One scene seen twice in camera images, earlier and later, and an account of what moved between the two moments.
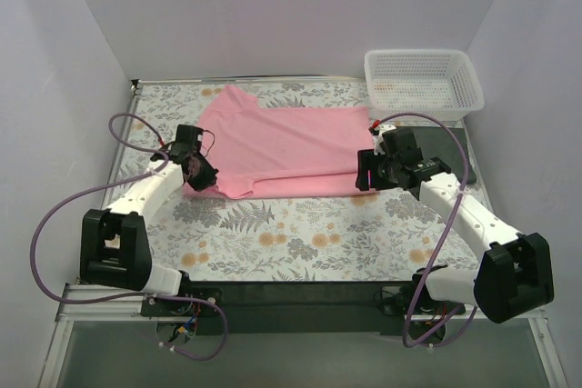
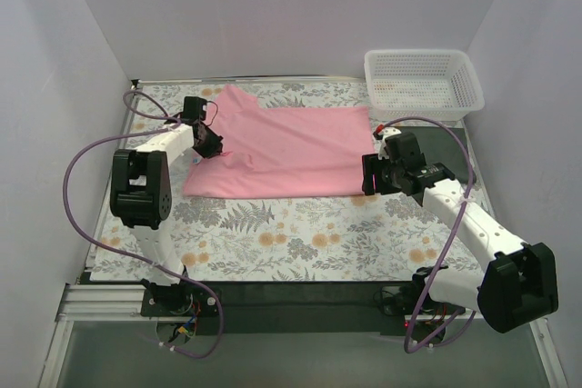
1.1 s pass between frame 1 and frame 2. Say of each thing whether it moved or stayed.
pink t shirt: stayed
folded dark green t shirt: stayed
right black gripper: stayed
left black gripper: moved
